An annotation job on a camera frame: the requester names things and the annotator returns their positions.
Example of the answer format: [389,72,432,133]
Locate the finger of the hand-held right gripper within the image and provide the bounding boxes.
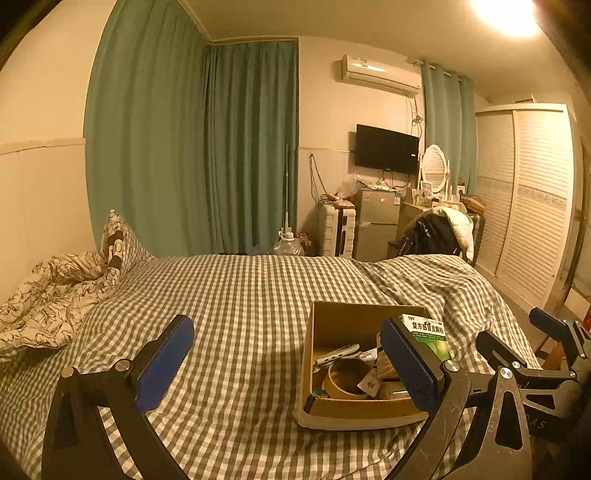
[475,329,533,376]
[529,308,578,343]

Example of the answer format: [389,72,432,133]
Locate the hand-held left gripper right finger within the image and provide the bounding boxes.
[379,316,537,480]

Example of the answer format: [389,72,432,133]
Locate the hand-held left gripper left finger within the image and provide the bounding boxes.
[41,315,195,480]

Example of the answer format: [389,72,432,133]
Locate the green medicine box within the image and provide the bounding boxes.
[400,314,452,366]

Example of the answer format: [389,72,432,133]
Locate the brown cardboard box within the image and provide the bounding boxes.
[292,301,451,431]

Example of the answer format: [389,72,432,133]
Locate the grey oblong gadget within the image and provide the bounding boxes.
[313,343,361,367]

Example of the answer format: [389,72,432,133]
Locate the beige tape roll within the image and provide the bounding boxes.
[322,357,378,400]

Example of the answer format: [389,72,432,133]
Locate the dark suitcase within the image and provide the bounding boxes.
[466,212,486,269]

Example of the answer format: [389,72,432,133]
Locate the white louvred wardrobe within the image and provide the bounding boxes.
[475,102,581,311]

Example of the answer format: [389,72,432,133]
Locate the black jacket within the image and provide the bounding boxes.
[397,213,458,258]

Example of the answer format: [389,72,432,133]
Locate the floral quilt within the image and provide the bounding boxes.
[0,251,123,363]

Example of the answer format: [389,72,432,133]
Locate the white jacket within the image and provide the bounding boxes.
[431,206,476,262]

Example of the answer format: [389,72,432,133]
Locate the brown patterned pillow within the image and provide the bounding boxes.
[100,209,156,274]

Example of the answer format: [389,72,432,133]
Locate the grey small fridge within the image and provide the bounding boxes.
[353,188,400,263]

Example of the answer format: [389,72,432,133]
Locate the wooden dresser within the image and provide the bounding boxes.
[397,199,463,241]

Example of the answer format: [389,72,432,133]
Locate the clear water bottle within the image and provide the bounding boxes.
[270,228,306,257]

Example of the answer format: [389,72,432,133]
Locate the white oval mirror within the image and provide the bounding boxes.
[419,144,451,195]

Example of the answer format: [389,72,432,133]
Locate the black television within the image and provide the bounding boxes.
[355,124,421,175]

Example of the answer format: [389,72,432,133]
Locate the white pole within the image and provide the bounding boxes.
[282,143,292,232]

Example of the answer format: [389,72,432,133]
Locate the light green curtain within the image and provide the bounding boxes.
[420,62,478,197]

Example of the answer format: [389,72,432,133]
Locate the white air conditioner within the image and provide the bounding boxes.
[341,54,424,97]

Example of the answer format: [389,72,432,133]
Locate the ceiling lamp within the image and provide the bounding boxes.
[468,0,542,36]

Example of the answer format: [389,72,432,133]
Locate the wall cables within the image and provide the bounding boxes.
[308,154,329,202]

